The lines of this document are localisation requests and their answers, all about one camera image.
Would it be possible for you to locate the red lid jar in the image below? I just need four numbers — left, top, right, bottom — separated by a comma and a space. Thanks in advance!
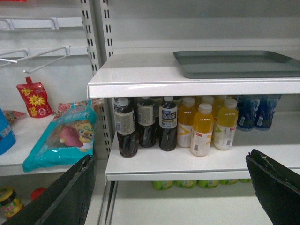
30, 187, 46, 201

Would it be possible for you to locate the blue drink bottle left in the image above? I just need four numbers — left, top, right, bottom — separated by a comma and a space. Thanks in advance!
237, 95, 260, 131

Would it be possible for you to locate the blue package at left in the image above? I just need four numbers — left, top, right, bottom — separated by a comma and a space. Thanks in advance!
0, 108, 16, 155

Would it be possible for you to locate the white left side shelf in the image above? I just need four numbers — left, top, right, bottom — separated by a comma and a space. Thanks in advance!
0, 115, 73, 176

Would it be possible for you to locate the blue drink bottle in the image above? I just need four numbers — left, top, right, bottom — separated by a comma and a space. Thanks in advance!
237, 95, 260, 131
254, 94, 281, 130

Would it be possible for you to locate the white lower shelf board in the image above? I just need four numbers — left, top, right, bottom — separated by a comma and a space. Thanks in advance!
105, 112, 300, 182

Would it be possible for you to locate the white shelf board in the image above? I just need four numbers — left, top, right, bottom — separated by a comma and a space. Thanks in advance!
87, 53, 300, 98
105, 112, 300, 182

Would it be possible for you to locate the red spout pouch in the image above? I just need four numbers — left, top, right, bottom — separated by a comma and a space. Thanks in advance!
16, 76, 53, 119

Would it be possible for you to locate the yellow label sauce jar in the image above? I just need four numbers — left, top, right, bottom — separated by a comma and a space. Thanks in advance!
0, 186, 24, 218

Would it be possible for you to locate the white slotted shelf upright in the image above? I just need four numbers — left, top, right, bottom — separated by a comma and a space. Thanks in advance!
80, 0, 113, 159

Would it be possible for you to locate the teal snack bag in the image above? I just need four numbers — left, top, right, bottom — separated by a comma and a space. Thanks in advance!
22, 98, 103, 173

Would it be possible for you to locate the white upper shelf board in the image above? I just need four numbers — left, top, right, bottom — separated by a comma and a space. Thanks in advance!
87, 53, 300, 98

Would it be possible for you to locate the dark tea bottle front left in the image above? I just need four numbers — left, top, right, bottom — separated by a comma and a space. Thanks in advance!
115, 97, 137, 158

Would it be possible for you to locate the blue drink bottle right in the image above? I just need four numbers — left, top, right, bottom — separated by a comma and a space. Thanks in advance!
254, 94, 281, 130

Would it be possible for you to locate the dark tea bottle middle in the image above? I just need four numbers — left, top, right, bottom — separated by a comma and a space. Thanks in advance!
137, 97, 156, 148

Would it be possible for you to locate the orange juice bottle left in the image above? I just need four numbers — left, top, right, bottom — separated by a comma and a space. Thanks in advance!
177, 97, 197, 148

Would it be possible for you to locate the grey silver serving tray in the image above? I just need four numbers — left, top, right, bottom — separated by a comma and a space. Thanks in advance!
173, 50, 300, 79

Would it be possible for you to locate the orange juice bottle front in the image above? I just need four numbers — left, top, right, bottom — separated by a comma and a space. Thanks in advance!
190, 103, 214, 157

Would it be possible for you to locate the orange juice bottle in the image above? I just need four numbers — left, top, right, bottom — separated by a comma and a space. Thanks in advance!
190, 103, 214, 157
177, 97, 197, 148

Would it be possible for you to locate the yellow juice bottle right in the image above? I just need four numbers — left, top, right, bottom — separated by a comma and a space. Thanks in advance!
213, 98, 238, 150

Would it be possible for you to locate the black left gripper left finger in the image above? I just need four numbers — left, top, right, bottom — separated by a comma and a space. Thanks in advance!
3, 155, 97, 225

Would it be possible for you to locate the white peg hook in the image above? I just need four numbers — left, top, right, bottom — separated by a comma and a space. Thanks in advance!
23, 46, 70, 74

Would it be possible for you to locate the dark tea bottle labelled right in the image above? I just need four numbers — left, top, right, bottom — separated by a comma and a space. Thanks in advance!
159, 96, 178, 151

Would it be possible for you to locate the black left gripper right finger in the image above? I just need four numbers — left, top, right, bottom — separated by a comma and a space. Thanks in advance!
246, 149, 300, 225

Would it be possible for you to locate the green drink bottle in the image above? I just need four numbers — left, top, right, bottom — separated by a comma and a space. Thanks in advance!
175, 180, 197, 189
152, 180, 173, 191

